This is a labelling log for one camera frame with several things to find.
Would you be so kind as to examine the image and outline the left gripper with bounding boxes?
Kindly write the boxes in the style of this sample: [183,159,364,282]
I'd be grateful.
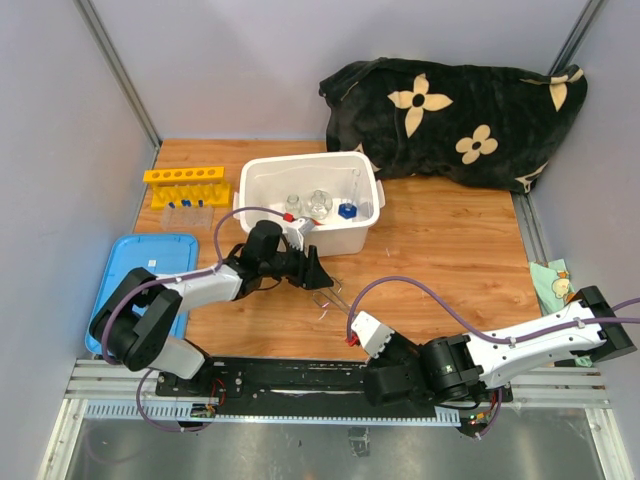
[261,240,334,290]

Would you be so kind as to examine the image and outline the metal crucible tongs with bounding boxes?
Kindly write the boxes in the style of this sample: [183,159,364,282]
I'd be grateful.
[312,277,351,315]

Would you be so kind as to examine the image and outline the graduated cylinder blue base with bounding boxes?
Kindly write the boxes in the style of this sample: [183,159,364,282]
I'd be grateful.
[338,168,361,220]

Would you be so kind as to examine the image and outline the glass petri dish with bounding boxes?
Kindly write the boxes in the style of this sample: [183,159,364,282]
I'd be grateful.
[307,189,333,221]

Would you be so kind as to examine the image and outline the white plastic bin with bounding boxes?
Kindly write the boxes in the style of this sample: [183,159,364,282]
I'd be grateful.
[233,151,385,256]

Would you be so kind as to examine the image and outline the blue plastic tray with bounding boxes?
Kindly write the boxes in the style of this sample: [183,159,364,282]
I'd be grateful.
[84,232,200,355]

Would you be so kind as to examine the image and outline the small glass beaker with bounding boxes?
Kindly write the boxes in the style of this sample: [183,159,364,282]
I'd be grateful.
[285,194,304,218]

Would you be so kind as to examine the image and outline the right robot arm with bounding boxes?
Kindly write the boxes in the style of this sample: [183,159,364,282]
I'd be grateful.
[352,286,637,406]

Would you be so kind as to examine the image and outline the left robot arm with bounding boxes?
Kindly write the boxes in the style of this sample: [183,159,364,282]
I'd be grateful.
[88,220,334,397]

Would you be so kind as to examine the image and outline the clear acrylic tube rack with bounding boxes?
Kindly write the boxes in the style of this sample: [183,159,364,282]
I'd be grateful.
[160,206,215,231]

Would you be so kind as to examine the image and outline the yellow test tube rack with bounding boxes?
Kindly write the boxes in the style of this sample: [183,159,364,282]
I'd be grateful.
[143,166,233,210]

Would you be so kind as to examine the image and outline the black floral blanket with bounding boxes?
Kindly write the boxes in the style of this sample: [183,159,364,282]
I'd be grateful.
[319,57,588,194]

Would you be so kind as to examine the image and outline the green printed cloth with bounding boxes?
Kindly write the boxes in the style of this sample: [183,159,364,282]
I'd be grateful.
[529,258,596,368]

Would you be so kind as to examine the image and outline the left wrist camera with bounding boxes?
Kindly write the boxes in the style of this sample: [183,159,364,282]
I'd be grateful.
[283,213,316,251]

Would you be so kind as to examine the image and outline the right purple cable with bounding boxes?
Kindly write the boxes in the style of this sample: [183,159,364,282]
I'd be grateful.
[345,277,640,441]

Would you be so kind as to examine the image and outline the purple cable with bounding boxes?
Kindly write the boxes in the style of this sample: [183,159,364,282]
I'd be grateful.
[345,277,640,441]
[99,206,296,434]

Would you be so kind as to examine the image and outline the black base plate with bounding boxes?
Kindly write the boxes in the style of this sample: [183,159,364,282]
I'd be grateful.
[155,357,497,421]

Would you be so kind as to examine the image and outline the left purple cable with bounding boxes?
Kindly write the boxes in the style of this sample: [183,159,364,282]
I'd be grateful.
[99,206,296,434]

